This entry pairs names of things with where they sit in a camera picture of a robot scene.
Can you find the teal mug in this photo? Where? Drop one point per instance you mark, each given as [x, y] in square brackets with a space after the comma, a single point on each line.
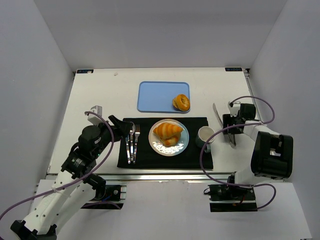
[203, 134]

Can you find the black placemat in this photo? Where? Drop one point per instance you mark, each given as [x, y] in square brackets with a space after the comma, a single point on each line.
[148, 158]

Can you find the silver knife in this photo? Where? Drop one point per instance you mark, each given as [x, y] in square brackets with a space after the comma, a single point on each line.
[127, 142]

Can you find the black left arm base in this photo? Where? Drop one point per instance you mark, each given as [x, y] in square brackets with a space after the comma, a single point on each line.
[112, 197]

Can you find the round brown bagel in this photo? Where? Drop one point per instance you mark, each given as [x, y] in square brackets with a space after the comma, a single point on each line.
[181, 102]

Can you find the striped croissant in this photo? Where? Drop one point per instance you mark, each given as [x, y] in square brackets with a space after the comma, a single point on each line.
[167, 130]

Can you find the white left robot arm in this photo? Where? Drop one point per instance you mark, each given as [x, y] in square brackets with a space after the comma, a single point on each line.
[55, 210]

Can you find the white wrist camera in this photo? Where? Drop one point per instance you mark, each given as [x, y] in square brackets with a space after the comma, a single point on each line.
[234, 108]
[93, 118]

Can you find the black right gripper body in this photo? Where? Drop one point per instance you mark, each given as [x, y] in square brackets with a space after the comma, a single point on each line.
[230, 124]

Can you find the silver spoon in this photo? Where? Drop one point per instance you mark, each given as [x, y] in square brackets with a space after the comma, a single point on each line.
[131, 144]

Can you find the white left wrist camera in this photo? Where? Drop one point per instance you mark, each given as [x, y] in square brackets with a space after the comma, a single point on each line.
[93, 118]

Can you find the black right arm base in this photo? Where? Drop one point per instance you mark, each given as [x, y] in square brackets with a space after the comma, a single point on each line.
[228, 199]

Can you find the silver fork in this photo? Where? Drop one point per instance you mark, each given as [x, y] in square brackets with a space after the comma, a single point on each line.
[136, 137]

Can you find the blue plastic tray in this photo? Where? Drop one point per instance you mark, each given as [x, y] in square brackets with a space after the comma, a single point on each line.
[157, 96]

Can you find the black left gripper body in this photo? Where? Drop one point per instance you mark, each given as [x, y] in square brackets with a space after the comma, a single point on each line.
[115, 128]

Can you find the aluminium rail frame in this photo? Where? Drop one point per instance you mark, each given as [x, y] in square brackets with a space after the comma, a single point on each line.
[160, 177]

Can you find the white and blue plate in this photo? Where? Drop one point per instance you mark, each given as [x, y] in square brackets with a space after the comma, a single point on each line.
[171, 151]

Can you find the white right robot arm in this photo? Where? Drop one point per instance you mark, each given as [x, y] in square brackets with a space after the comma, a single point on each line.
[272, 155]

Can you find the golden bread roll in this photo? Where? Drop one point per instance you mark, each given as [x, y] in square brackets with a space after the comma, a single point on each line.
[171, 141]

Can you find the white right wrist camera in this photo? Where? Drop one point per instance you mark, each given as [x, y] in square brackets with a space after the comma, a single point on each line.
[234, 108]

